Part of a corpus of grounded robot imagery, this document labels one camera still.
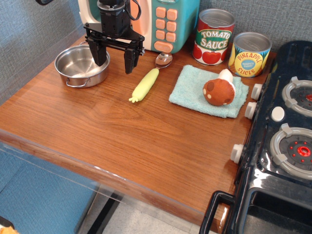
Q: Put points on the white stove knob front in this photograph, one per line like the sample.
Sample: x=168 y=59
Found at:
x=236 y=153

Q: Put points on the orange plush toy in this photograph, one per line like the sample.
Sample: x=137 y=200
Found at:
x=8 y=230

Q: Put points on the light blue folded cloth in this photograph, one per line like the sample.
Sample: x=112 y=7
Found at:
x=188 y=92

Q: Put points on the black toy stove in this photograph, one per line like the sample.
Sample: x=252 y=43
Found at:
x=273 y=183

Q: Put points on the stainless steel pot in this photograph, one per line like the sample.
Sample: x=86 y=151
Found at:
x=77 y=68

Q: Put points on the pineapple slices can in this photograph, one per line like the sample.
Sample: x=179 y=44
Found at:
x=249 y=54

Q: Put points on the white stove knob middle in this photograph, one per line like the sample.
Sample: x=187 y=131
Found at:
x=250 y=110

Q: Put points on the tomato sauce can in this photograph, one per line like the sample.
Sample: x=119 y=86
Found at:
x=214 y=31

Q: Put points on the spoon with yellow handle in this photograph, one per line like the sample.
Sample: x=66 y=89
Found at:
x=163 y=60

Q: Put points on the white stove knob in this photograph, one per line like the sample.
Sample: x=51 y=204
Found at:
x=236 y=153
x=250 y=110
x=256 y=91

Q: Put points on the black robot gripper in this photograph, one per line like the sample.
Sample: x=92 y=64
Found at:
x=114 y=31

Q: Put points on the brown plush mushroom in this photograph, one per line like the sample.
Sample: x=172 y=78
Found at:
x=221 y=90

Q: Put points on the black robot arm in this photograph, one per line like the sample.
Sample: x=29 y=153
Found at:
x=116 y=6

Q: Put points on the metal table leg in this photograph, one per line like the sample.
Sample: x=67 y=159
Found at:
x=99 y=213

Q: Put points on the black oven door handle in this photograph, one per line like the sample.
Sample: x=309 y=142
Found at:
x=218 y=197

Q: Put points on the teal toy microwave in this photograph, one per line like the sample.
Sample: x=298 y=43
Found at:
x=165 y=24

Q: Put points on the white stove knob rear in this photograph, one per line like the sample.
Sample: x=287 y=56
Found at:
x=256 y=91

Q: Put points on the white round stove button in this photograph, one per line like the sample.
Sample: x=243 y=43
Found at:
x=277 y=114

